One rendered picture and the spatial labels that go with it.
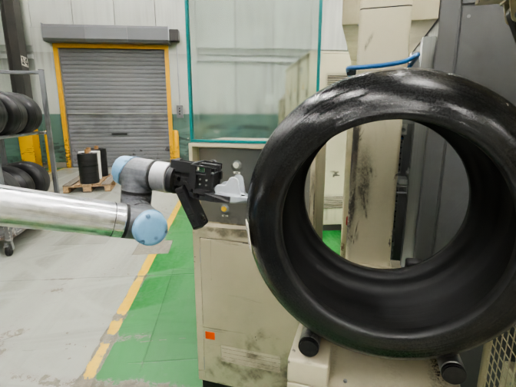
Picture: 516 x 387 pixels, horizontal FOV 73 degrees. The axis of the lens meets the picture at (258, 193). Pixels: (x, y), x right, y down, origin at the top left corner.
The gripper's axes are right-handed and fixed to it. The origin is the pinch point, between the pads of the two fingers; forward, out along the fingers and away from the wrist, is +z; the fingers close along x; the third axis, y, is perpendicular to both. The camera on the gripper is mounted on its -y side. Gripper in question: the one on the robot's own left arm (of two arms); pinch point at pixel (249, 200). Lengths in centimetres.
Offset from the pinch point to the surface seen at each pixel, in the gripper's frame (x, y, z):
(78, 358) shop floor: 64, -133, -112
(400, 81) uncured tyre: -9.9, 28.3, 27.0
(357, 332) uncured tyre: -12.7, -18.3, 28.1
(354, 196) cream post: 27.4, -1.2, 23.6
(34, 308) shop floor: 100, -141, -184
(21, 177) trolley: 213, -86, -322
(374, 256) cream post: 27.3, -18.4, 32.3
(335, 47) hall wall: 942, 177, -77
